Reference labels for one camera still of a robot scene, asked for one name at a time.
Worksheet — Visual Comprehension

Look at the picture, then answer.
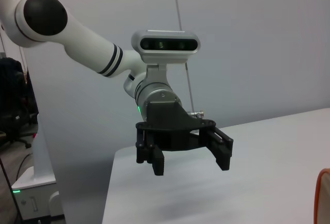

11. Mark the white robot torso base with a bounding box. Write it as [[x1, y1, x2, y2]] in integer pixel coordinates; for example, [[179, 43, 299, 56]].
[[11, 45, 65, 221]]

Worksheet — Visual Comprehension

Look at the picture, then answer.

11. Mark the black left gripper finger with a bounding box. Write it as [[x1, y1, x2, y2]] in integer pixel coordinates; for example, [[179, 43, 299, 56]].
[[136, 127, 166, 177], [198, 126, 235, 171]]

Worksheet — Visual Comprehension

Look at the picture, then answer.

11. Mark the left gripper metal connector plug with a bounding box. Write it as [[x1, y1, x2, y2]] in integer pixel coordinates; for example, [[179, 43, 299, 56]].
[[187, 109, 206, 119]]

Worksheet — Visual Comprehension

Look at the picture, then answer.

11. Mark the black office chair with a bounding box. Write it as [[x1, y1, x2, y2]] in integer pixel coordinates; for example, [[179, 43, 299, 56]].
[[0, 57, 39, 150]]

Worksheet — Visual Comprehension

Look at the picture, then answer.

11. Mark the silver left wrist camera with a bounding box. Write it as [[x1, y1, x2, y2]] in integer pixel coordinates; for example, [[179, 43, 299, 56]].
[[130, 29, 201, 65]]

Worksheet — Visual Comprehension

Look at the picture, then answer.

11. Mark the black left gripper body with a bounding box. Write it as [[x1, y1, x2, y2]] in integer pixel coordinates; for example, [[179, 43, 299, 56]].
[[136, 101, 216, 152]]

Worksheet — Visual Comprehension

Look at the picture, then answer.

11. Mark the black cable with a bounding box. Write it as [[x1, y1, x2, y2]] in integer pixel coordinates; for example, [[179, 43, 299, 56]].
[[0, 156, 24, 224]]

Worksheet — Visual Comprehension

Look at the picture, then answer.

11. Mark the beige food bag orange trim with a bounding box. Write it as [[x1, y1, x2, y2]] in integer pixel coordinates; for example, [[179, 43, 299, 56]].
[[313, 167, 330, 224]]

